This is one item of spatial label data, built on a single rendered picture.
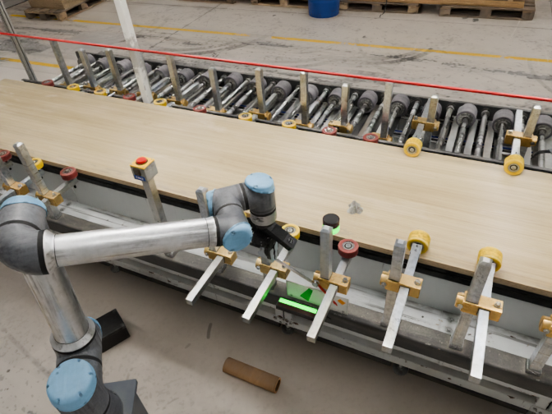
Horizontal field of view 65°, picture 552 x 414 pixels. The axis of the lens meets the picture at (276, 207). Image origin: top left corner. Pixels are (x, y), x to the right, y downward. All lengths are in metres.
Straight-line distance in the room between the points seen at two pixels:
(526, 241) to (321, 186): 0.85
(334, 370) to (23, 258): 1.70
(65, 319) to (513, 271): 1.55
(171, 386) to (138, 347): 0.33
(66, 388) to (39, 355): 1.31
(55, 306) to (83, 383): 0.26
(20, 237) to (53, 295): 0.32
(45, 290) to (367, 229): 1.18
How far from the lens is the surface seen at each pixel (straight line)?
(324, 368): 2.47
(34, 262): 1.23
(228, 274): 1.95
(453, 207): 2.00
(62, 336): 1.67
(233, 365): 2.42
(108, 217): 2.56
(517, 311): 1.91
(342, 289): 1.68
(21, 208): 1.35
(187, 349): 2.62
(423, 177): 2.13
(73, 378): 1.65
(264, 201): 1.37
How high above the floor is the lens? 2.16
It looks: 41 degrees down
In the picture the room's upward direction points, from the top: 5 degrees counter-clockwise
